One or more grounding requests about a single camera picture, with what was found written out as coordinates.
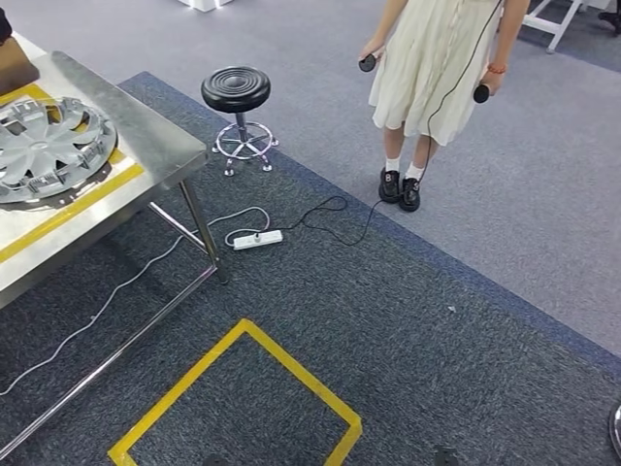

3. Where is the brown box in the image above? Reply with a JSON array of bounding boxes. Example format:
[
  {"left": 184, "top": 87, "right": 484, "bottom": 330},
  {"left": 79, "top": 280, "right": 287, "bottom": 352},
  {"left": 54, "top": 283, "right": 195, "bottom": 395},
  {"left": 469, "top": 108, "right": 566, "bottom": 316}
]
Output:
[{"left": 0, "top": 35, "right": 41, "bottom": 98}]

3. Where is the grey plastic wheel hubcap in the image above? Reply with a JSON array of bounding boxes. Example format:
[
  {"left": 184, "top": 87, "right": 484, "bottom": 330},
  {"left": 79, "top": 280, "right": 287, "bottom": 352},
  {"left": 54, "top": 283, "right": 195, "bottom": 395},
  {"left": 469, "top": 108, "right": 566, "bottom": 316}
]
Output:
[{"left": 0, "top": 96, "right": 118, "bottom": 206}]

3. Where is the person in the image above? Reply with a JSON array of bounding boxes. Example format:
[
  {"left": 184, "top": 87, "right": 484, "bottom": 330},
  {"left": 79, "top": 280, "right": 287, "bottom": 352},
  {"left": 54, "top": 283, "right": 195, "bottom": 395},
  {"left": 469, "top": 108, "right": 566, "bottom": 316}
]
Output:
[{"left": 358, "top": 0, "right": 533, "bottom": 215}]

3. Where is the black stool chrome base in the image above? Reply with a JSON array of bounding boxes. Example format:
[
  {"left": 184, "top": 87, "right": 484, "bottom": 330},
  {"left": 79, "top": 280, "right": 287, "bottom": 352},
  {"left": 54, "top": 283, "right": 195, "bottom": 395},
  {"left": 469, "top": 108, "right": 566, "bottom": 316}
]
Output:
[{"left": 201, "top": 65, "right": 281, "bottom": 178}]

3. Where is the chrome stanchion with round base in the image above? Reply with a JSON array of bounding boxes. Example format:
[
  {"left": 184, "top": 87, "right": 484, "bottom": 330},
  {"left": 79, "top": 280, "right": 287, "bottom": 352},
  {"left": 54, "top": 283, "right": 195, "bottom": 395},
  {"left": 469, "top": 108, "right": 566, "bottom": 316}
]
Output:
[{"left": 608, "top": 401, "right": 621, "bottom": 460}]

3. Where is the thin black floor cable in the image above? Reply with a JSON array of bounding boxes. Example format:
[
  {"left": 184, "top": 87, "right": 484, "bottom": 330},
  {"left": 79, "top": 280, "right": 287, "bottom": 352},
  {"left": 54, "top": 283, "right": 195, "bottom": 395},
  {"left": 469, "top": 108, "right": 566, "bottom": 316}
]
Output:
[{"left": 283, "top": 0, "right": 506, "bottom": 249}]

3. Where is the yellow floor tape square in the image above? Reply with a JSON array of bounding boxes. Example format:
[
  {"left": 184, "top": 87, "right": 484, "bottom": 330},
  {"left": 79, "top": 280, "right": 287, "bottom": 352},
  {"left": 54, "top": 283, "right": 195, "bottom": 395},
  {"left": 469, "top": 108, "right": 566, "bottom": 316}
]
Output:
[{"left": 107, "top": 317, "right": 364, "bottom": 466}]

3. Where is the white metal frame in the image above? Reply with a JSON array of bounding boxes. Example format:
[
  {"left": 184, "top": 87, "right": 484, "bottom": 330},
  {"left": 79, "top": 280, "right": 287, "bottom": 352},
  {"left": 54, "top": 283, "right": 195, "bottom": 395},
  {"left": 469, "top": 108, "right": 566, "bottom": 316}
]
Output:
[{"left": 521, "top": 0, "right": 584, "bottom": 55}]

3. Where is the grey metal frame stand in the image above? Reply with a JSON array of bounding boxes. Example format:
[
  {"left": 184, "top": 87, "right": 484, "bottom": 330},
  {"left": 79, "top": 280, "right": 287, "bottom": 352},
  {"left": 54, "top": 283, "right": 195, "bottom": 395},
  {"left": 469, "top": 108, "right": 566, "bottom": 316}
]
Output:
[{"left": 0, "top": 32, "right": 230, "bottom": 463}]

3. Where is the white power strip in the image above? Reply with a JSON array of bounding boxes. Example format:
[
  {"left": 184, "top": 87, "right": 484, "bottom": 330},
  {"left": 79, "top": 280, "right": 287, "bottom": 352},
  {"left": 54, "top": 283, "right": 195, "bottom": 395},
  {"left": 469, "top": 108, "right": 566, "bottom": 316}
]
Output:
[{"left": 232, "top": 228, "right": 284, "bottom": 252}]

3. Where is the white platform block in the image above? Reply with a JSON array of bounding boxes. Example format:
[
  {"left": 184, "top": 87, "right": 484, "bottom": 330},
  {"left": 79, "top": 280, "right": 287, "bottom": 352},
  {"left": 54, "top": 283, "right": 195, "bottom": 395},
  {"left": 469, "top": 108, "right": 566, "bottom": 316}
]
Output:
[{"left": 176, "top": 0, "right": 235, "bottom": 14}]

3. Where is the white floor cable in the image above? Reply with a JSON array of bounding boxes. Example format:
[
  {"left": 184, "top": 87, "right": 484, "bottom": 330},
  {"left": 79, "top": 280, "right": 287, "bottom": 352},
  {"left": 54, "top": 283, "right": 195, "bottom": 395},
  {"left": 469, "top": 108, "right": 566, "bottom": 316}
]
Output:
[{"left": 0, "top": 205, "right": 272, "bottom": 397}]

